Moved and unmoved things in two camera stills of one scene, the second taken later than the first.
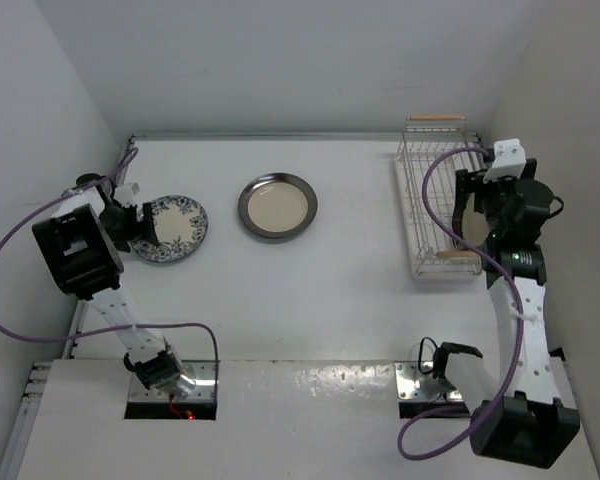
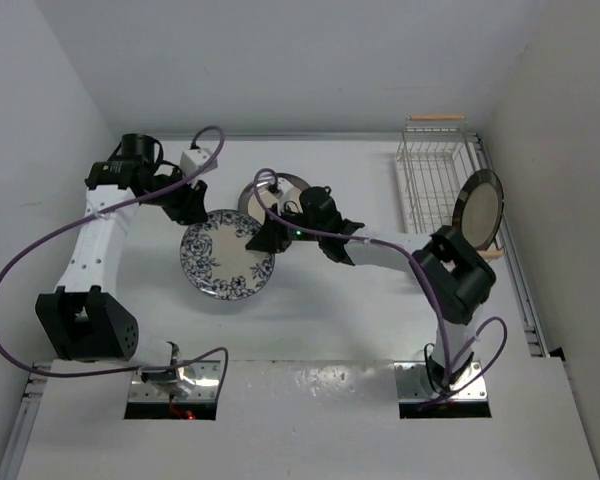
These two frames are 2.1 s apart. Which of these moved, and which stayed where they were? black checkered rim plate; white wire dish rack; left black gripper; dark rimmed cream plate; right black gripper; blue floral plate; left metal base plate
Moved: blue floral plate; right black gripper; left black gripper
Stayed: black checkered rim plate; dark rimmed cream plate; left metal base plate; white wire dish rack
